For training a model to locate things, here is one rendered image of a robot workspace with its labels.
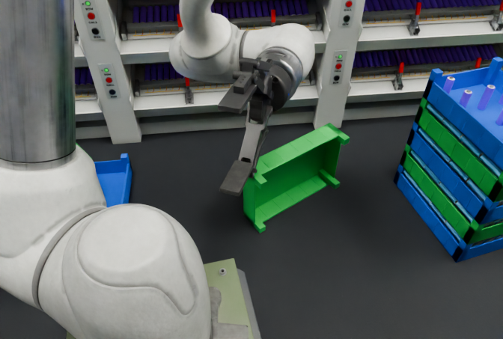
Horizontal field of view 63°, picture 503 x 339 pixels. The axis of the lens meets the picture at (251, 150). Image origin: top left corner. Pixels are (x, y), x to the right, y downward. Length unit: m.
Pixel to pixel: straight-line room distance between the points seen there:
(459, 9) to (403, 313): 0.92
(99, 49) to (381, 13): 0.84
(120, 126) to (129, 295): 1.00
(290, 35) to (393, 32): 0.63
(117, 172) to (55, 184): 0.80
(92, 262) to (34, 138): 0.17
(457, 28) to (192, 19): 0.95
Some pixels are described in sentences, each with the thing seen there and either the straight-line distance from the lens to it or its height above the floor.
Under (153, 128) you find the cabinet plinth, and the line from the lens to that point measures 1.46.
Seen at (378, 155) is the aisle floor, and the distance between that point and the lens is 1.42.
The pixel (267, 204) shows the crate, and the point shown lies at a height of 0.00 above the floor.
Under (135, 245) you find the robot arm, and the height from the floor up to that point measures 0.56.
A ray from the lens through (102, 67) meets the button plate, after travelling 1.29.
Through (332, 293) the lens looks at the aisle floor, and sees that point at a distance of 1.07.
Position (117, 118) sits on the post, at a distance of 1.39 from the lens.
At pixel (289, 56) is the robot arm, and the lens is 0.73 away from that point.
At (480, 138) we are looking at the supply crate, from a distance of 1.02.
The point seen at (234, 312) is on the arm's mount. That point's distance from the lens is 0.72.
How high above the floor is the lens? 0.93
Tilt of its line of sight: 43 degrees down
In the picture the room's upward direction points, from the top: straight up
